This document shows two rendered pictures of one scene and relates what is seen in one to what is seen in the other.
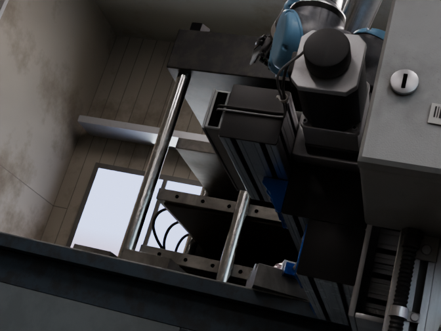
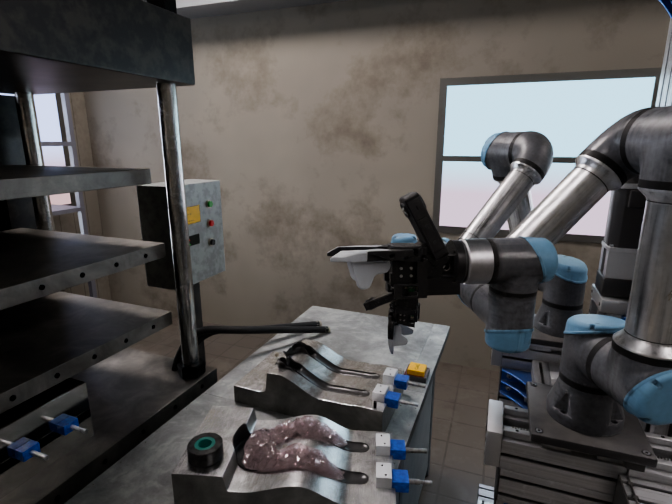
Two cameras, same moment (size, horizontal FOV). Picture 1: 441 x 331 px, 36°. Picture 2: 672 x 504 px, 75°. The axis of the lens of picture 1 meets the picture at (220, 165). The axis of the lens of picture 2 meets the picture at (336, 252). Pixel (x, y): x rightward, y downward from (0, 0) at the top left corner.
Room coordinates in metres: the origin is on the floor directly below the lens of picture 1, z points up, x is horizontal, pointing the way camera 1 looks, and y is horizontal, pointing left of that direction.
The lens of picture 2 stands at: (1.71, 0.63, 1.62)
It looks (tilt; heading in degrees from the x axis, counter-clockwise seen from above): 14 degrees down; 272
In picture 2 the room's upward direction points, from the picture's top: straight up
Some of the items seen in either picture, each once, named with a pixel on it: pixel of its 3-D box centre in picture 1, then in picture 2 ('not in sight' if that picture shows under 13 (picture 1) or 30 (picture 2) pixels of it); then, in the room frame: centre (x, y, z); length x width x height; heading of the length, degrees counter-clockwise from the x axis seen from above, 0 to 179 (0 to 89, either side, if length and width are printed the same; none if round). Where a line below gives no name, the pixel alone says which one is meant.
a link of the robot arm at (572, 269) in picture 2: not in sight; (563, 278); (1.03, -0.72, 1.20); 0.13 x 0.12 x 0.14; 114
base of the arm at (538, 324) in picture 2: not in sight; (560, 314); (1.03, -0.71, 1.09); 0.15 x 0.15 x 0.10
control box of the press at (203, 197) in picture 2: not in sight; (195, 350); (2.39, -1.10, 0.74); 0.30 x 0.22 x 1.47; 70
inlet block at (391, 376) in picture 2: not in sight; (404, 382); (1.53, -0.61, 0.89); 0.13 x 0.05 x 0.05; 160
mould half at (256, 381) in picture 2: not in sight; (320, 378); (1.80, -0.66, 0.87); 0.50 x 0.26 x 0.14; 160
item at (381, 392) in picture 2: not in sight; (396, 400); (1.57, -0.51, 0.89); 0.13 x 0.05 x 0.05; 160
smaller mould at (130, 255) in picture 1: (154, 272); not in sight; (2.06, 0.10, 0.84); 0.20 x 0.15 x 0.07; 160
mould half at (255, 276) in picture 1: (295, 293); (293, 460); (1.85, -0.30, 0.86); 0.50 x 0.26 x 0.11; 177
